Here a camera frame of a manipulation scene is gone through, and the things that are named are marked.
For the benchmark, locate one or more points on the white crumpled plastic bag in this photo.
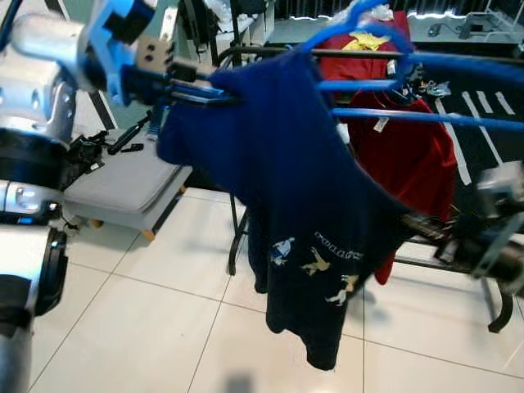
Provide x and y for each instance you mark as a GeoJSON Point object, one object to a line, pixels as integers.
{"type": "Point", "coordinates": [340, 8]}

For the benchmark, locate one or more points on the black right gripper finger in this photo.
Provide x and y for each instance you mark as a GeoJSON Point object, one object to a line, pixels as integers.
{"type": "Point", "coordinates": [427, 227]}

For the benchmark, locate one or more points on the blue plastic clothes hanger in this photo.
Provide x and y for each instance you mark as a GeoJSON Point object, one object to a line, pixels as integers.
{"type": "Point", "coordinates": [426, 119]}

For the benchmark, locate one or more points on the grey cushioned ottoman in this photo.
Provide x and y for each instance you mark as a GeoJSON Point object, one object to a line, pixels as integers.
{"type": "Point", "coordinates": [123, 184]}

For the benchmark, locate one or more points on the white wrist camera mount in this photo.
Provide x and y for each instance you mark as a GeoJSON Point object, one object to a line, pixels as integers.
{"type": "Point", "coordinates": [106, 49]}
{"type": "Point", "coordinates": [499, 188]}

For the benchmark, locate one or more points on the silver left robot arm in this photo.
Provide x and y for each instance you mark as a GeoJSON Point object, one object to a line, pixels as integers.
{"type": "Point", "coordinates": [33, 82]}

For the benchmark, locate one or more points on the black metal clothes rack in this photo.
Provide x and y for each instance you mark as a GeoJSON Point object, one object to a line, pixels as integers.
{"type": "Point", "coordinates": [262, 51]}

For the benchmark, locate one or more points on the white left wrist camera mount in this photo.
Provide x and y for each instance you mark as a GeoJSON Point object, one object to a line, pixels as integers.
{"type": "Point", "coordinates": [106, 49]}

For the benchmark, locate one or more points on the dark grey backpack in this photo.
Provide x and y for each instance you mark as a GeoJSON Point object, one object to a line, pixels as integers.
{"type": "Point", "coordinates": [195, 24]}

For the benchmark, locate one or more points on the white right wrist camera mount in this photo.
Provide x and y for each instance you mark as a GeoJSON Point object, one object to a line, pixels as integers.
{"type": "Point", "coordinates": [499, 188]}

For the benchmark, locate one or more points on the red t-shirt white tag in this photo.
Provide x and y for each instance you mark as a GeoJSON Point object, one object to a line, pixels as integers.
{"type": "Point", "coordinates": [409, 164]}

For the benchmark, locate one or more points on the navy t-shirt gold print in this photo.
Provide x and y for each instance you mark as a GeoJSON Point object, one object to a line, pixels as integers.
{"type": "Point", "coordinates": [278, 180]}

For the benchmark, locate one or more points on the red shirt yellow print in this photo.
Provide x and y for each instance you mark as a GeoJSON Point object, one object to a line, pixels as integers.
{"type": "Point", "coordinates": [364, 41]}

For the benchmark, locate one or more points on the white cubby shelf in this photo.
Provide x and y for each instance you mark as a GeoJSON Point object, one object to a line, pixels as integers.
{"type": "Point", "coordinates": [246, 29]}

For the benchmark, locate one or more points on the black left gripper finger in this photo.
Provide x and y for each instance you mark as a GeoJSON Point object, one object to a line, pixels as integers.
{"type": "Point", "coordinates": [196, 75]}
{"type": "Point", "coordinates": [205, 94]}

